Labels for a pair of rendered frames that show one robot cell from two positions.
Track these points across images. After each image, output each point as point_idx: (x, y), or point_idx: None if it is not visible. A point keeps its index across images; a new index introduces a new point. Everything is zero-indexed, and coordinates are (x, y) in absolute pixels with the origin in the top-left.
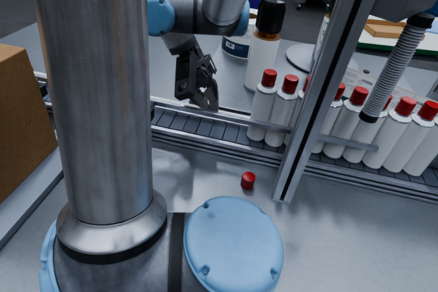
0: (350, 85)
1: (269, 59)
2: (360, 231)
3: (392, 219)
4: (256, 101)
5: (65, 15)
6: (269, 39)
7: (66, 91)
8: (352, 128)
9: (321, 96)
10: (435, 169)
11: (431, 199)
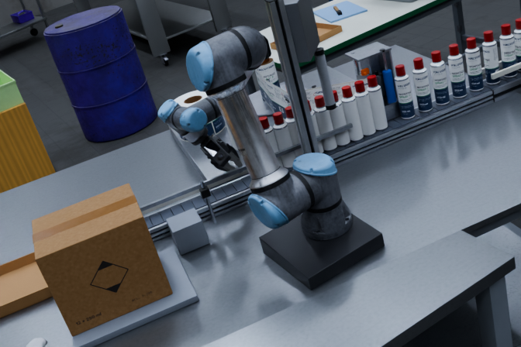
0: (311, 101)
1: None
2: (374, 173)
3: (388, 159)
4: None
5: (242, 110)
6: None
7: (248, 130)
8: (329, 122)
9: (302, 108)
10: (395, 118)
11: (404, 135)
